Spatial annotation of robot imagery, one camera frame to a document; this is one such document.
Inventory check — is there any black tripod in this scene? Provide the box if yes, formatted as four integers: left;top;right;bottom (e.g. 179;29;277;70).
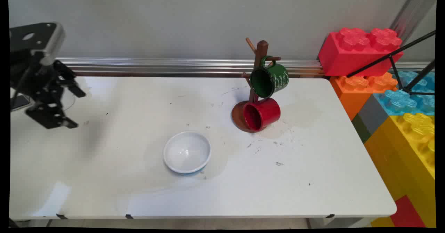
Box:
347;29;436;96

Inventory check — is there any grey toy brick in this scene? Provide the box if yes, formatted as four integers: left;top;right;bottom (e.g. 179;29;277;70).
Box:
358;94;390;135

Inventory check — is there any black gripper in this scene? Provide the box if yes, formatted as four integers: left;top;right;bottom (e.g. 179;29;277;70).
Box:
10;49;87;129

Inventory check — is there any translucent blue toy brick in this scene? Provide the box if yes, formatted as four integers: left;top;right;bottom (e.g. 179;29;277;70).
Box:
373;70;435;116

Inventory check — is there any aluminium post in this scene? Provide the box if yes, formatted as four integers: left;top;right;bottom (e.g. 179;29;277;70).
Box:
389;0;437;36

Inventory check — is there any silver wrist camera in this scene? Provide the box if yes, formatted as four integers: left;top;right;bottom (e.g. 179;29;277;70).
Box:
33;22;66;66

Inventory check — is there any orange toy brick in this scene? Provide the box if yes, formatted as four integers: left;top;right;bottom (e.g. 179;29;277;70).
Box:
329;72;399;121

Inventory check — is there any big yellow toy brick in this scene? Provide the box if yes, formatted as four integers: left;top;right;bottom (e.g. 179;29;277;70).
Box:
364;112;436;227

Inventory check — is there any white bowl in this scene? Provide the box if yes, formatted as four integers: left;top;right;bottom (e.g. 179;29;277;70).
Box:
163;131;212;176

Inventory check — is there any green enamel mug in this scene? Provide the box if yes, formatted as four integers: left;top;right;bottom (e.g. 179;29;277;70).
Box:
250;55;290;99

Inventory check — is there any small red toy brick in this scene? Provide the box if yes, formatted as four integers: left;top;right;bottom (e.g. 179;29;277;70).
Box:
390;195;427;228

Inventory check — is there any brown wooden mug tree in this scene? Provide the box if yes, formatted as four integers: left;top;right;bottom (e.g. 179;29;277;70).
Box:
231;37;282;134

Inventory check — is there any smartphone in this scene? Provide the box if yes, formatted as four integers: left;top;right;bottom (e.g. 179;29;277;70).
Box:
10;94;31;111

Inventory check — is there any aluminium wall rail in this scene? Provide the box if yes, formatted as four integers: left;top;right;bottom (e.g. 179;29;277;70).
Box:
56;57;436;78

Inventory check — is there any small yellow toy brick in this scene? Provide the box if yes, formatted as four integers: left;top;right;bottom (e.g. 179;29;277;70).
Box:
370;217;395;228

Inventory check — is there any big red toy brick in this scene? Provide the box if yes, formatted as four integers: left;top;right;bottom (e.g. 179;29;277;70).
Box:
318;27;404;77

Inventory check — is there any red mug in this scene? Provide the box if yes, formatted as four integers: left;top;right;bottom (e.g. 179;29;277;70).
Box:
242;97;281;132

